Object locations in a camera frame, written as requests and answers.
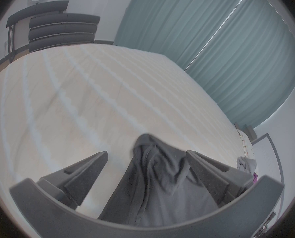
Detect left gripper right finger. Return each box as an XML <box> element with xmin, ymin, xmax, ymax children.
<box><xmin>186</xmin><ymin>150</ymin><xmax>254</xmax><ymax>205</ymax></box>

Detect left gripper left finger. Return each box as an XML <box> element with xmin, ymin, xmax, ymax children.
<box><xmin>38</xmin><ymin>151</ymin><xmax>108</xmax><ymax>206</ymax></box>

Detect black T-shirt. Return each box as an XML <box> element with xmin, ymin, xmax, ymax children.
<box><xmin>97</xmin><ymin>133</ymin><xmax>220</xmax><ymax>227</ymax></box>

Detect bed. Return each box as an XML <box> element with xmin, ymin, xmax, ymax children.
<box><xmin>0</xmin><ymin>45</ymin><xmax>285</xmax><ymax>219</ymax></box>

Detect grey knit garment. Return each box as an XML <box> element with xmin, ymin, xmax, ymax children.
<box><xmin>236</xmin><ymin>156</ymin><xmax>257</xmax><ymax>174</ymax></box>

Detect white printed pillow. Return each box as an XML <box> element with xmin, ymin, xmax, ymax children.
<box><xmin>237</xmin><ymin>129</ymin><xmax>256</xmax><ymax>160</ymax></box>

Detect blue-green curtain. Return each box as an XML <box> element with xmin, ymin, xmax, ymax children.
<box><xmin>185</xmin><ymin>0</ymin><xmax>295</xmax><ymax>128</ymax></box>
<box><xmin>114</xmin><ymin>0</ymin><xmax>251</xmax><ymax>71</ymax></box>

